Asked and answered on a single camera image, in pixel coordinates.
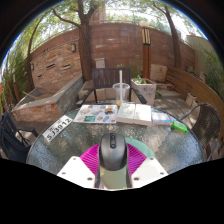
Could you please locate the stone raised garden bed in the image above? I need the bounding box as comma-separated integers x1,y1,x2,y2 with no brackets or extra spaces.
11,75,85,126

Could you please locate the clear plastic cup with straw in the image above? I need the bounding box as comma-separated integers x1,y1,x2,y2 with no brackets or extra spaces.
112,69,131,108

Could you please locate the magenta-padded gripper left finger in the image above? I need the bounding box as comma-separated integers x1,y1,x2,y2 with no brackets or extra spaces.
56,143,102,190

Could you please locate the open white book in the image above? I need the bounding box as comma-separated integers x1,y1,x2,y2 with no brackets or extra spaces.
116,102,153,127

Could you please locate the curved wooden bench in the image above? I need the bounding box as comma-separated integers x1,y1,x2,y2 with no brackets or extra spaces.
165,65,224,134

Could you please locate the concrete planter with plants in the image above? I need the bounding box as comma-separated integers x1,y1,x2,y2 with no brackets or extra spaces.
130,77,158,107

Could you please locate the dark wooden slatted chair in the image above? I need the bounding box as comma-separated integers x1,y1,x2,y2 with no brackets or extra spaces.
75,67,148,107

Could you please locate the dark wicker chair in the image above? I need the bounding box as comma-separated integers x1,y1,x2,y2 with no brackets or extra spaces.
179,102,222,161

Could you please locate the colourful picture magazine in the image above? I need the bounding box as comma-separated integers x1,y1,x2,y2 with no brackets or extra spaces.
72,104,119,125

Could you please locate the white number plate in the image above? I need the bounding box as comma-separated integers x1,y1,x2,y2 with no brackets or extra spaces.
42,114,74,144

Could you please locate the grey wall utility box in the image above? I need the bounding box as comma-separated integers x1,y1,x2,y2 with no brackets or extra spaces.
94,57,106,69

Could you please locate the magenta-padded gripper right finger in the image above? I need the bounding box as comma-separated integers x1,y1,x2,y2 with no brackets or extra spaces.
125,143,169,190

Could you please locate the tan stone block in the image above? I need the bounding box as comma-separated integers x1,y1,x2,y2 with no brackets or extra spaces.
149,63,169,83

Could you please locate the dark grey computer mouse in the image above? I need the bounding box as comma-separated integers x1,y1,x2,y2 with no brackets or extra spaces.
98,132,129,172

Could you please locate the slim leaning tree trunk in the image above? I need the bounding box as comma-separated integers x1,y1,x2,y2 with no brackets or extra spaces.
163,6,183,69

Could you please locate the thick brown tree trunk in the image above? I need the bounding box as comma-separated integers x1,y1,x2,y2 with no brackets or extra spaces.
77,0,96,81

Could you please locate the small blue white book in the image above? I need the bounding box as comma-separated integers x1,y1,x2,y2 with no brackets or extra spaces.
151,110,173,126

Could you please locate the wooden garden lamp post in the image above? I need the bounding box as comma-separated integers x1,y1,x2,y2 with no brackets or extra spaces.
139,20,152,79

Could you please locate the green marker box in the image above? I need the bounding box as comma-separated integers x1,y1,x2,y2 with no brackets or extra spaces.
171,120,189,134

